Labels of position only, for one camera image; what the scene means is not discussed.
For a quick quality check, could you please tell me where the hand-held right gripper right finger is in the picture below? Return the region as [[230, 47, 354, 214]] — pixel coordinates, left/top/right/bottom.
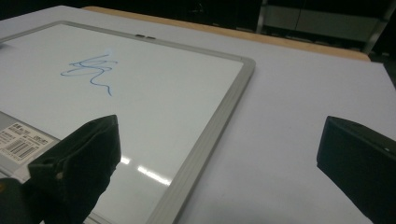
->
[[316, 115, 396, 224]]

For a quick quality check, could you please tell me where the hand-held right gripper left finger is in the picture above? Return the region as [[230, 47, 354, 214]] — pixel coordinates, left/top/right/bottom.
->
[[21, 114, 122, 224]]

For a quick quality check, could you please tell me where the grey framed whiteboard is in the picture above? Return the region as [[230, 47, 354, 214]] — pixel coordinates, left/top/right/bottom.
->
[[0, 20, 257, 224]]

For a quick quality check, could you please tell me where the white barcode label sticker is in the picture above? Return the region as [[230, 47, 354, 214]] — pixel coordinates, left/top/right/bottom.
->
[[0, 122, 56, 165]]

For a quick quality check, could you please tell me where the white table cover sheet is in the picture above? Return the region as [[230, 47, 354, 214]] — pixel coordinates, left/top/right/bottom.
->
[[0, 5, 396, 224]]

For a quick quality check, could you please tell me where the blue marker scribble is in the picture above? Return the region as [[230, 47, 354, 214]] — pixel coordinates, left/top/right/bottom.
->
[[60, 51, 120, 97]]

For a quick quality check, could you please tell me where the grey metal shelf rack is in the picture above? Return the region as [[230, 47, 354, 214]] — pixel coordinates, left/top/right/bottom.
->
[[255, 0, 396, 56]]

